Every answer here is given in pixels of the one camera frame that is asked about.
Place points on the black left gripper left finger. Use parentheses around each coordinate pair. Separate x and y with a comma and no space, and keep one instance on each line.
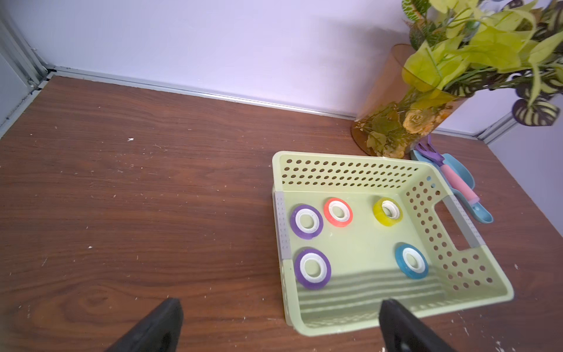
(158,331)

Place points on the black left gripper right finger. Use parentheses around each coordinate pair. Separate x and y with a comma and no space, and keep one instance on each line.
(403,331)

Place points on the blue tape roll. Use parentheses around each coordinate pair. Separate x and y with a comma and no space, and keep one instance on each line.
(411,262)

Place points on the purple tape roll front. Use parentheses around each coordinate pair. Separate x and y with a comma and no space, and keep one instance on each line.
(309,281)

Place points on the purple tape roll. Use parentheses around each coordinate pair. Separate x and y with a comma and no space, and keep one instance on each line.
(306,233)
(309,281)

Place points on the light green perforated storage basket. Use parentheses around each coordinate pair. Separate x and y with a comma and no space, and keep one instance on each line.
(463,272)

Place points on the yellow tape roll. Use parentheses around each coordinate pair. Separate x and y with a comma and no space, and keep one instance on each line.
(387,212)

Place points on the pink tape roll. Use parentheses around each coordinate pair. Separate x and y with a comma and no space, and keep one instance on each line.
(338,212)

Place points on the light blue toy dustpan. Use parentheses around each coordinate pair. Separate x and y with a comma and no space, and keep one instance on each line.
(477,210)

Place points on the purple pink toy rake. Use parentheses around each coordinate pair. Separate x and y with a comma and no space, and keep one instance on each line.
(426,148)

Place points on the amber vase with artificial plants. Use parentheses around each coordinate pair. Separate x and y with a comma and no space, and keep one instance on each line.
(456,49)

